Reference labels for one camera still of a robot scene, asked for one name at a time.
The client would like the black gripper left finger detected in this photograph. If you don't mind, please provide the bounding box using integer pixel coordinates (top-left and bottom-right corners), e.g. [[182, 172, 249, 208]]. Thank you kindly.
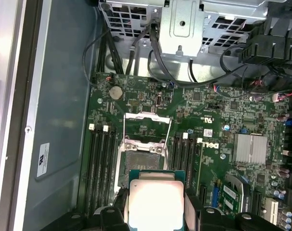
[[61, 187, 130, 231]]

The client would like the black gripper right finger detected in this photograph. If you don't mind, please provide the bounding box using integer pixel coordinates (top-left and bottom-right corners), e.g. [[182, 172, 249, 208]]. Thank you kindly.
[[184, 188, 266, 231]]

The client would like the silver CPU green board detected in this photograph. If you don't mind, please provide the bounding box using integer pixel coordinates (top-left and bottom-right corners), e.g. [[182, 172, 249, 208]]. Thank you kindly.
[[126, 169, 186, 231]]

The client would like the thin metal locking lever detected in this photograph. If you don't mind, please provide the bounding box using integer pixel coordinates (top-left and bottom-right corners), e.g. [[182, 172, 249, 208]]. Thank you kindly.
[[164, 141, 173, 174]]

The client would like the metal socket cover frame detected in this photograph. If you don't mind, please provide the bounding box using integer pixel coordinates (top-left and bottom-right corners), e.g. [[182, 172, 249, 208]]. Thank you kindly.
[[123, 112, 173, 145]]

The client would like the CPU socket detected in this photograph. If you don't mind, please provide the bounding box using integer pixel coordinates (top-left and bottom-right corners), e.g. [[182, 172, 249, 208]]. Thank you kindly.
[[114, 137, 172, 193]]

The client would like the blue expansion slot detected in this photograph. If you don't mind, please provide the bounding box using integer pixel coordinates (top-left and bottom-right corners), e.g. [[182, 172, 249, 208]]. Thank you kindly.
[[211, 181, 221, 208]]

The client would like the silver finned heatsink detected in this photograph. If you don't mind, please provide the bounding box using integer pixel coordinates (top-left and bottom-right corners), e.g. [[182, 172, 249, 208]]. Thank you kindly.
[[234, 134, 267, 166]]

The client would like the green motherboard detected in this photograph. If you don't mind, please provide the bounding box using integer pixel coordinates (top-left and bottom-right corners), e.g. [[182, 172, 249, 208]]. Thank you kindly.
[[77, 72, 292, 231]]

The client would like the silver coin battery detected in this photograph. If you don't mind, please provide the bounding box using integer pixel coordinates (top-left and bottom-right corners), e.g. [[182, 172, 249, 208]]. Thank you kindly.
[[109, 86, 124, 100]]

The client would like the black open PC case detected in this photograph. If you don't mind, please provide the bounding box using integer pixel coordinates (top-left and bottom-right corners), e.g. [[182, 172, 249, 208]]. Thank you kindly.
[[0, 0, 292, 231]]

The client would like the silver disk bay cage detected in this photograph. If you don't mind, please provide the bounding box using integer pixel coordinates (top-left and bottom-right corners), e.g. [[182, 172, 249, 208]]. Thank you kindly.
[[97, 0, 269, 57]]

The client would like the black plastic fan duct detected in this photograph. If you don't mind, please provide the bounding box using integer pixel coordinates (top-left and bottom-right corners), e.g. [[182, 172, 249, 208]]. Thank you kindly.
[[239, 0, 292, 92]]

